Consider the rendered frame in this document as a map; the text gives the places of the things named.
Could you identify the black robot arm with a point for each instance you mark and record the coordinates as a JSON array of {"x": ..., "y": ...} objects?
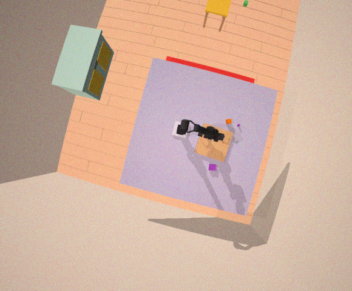
[{"x": 210, "y": 131}]

